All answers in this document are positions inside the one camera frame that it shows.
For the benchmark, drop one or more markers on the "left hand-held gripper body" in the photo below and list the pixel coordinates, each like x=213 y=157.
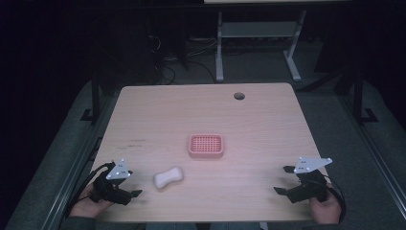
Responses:
x=110 y=191

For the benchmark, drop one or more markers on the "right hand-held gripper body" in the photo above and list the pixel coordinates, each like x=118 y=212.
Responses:
x=308 y=190

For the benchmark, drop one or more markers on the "person's right hand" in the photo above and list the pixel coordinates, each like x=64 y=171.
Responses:
x=327 y=211

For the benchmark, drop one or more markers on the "person's left hand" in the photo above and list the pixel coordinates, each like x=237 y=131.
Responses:
x=84 y=206

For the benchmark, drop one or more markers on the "white soap bar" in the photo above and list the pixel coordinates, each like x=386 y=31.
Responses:
x=168 y=177

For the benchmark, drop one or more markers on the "pink soap dish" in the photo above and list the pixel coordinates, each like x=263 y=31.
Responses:
x=206 y=145

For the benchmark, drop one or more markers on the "black metal stand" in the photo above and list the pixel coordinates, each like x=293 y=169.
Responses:
x=95 y=96
x=359 y=96

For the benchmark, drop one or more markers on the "grey aluminium rail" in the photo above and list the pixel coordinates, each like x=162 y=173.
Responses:
x=72 y=172
x=376 y=153

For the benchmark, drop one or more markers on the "white metal desk frame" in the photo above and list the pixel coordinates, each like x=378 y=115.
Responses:
x=260 y=29

